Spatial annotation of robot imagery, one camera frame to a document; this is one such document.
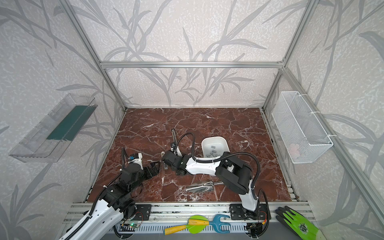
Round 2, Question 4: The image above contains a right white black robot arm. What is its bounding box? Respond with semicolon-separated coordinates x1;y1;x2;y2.
162;151;261;212

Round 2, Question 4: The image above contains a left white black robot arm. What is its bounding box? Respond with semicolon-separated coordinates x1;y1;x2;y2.
61;162;161;240

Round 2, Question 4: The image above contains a white rectangular staple tray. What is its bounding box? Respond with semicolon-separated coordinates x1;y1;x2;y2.
202;137;230;159

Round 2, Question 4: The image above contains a silver metal garden trowel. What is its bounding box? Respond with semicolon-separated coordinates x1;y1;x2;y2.
185;181;224;193

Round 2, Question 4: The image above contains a left electronics board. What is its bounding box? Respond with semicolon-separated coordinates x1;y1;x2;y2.
118;223;141;232

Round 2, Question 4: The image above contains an electronics board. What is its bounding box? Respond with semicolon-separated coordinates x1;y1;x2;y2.
244;222;269;239
118;223;141;232

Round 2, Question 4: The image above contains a yellow green toy tool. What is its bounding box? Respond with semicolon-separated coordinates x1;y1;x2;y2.
164;215;209;236

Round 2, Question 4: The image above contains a blue plastic toy wrench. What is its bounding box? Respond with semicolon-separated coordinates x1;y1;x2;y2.
209;214;231;234

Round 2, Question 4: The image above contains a right electronics board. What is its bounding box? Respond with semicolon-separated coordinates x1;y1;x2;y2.
244;222;269;239

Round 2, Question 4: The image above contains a pink item in basket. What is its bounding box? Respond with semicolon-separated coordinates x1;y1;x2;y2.
288;144;301;160

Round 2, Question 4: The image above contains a green black work glove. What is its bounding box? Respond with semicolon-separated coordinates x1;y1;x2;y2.
276;206;326;240

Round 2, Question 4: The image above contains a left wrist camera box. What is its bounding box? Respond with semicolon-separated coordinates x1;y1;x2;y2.
128;153;144;170

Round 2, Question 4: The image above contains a right black corrugated cable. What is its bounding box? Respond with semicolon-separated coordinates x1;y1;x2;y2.
174;131;262;193

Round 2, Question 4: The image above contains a black corrugated cable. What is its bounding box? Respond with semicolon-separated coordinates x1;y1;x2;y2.
121;146;130;170
174;131;262;193

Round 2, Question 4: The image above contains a left black corrugated cable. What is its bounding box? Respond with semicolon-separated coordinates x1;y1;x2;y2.
121;146;130;170

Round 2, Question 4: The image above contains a clear acrylic wall shelf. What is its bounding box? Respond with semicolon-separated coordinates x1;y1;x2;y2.
9;94;98;163

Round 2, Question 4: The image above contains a white wire mesh basket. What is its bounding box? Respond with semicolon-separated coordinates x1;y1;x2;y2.
272;91;334;164

